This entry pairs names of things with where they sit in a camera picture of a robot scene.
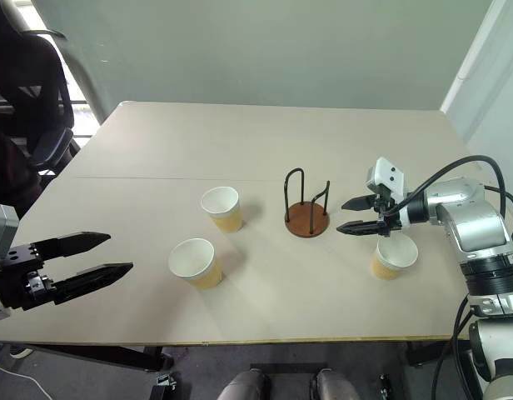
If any white floor cable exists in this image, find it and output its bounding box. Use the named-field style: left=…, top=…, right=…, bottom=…
left=0, top=361, right=47, bottom=395

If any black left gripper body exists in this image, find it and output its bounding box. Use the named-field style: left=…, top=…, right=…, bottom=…
left=0, top=242, right=58, bottom=312

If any black office chair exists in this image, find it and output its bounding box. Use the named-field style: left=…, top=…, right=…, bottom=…
left=0, top=0, right=83, bottom=218

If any wooden base wire cup holder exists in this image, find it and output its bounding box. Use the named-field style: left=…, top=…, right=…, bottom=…
left=282, top=167, right=331, bottom=239

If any dark rounded grey shape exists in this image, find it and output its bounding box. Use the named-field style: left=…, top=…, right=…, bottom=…
left=311, top=367, right=362, bottom=400
left=216, top=367, right=271, bottom=400

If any tan paper cup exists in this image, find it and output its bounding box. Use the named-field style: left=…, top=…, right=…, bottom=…
left=199, top=185, right=245, bottom=234
left=167, top=237, right=224, bottom=291
left=371, top=234, right=420, bottom=282

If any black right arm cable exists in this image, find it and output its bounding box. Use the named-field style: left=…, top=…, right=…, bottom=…
left=383, top=154, right=513, bottom=239

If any black robot body cable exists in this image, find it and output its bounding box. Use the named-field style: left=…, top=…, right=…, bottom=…
left=430, top=291, right=471, bottom=400

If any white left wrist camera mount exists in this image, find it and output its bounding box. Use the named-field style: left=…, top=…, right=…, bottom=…
left=0, top=202, right=21, bottom=322

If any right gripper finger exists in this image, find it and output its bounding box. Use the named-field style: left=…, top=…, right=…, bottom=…
left=341, top=193, right=377, bottom=212
left=336, top=219, right=383, bottom=238

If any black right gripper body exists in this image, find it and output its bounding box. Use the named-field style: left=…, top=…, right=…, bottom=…
left=371, top=185, right=404, bottom=238

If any black floor bar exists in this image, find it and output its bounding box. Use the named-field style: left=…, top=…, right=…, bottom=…
left=249, top=362, right=330, bottom=377

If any black caster foot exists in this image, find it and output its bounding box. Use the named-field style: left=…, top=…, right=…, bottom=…
left=149, top=372, right=179, bottom=400

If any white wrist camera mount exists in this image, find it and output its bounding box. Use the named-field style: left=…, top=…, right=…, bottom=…
left=0, top=202, right=21, bottom=322
left=364, top=156, right=408, bottom=203

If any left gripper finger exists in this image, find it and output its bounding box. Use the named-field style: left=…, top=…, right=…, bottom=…
left=51, top=262, right=135, bottom=305
left=34, top=231, right=112, bottom=262

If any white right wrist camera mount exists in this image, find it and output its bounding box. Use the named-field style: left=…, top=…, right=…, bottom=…
left=364, top=156, right=408, bottom=203

